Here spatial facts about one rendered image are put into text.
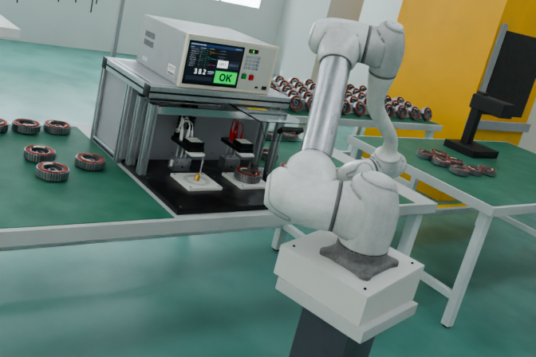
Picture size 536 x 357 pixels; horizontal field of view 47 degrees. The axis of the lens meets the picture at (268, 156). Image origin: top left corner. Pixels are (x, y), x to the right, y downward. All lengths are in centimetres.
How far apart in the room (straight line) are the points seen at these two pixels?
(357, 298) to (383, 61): 82
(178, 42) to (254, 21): 791
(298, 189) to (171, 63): 91
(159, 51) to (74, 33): 647
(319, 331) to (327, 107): 69
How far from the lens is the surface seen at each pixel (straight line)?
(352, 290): 177
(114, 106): 260
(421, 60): 608
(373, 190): 176
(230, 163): 265
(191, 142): 241
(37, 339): 278
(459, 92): 580
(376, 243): 181
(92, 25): 905
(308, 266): 184
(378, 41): 212
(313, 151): 186
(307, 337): 199
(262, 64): 258
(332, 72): 203
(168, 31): 251
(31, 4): 875
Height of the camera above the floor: 161
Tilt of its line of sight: 16 degrees down
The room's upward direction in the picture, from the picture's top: 14 degrees clockwise
